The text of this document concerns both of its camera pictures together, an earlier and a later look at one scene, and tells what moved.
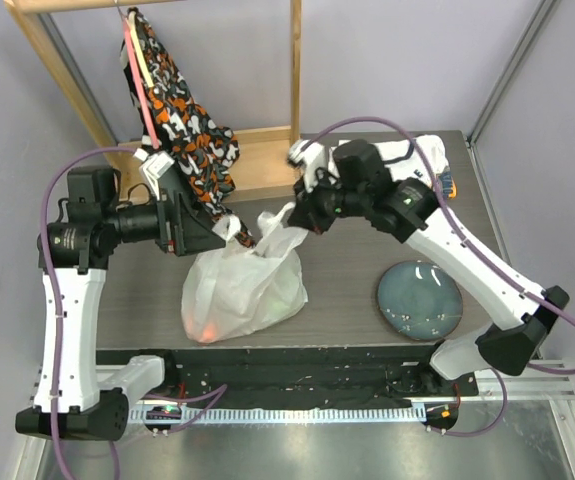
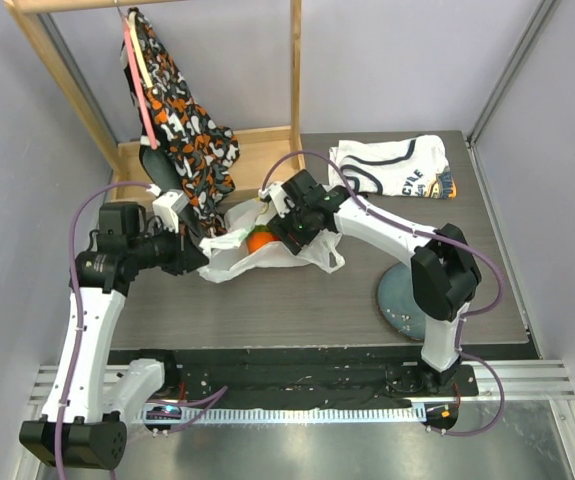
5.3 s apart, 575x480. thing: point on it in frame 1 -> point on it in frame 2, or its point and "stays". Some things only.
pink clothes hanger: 140,79 stays
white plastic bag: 232,291 -> 228,253
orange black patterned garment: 201,149 stays
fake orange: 209,333 -> 259,236
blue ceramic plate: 420,301 stays
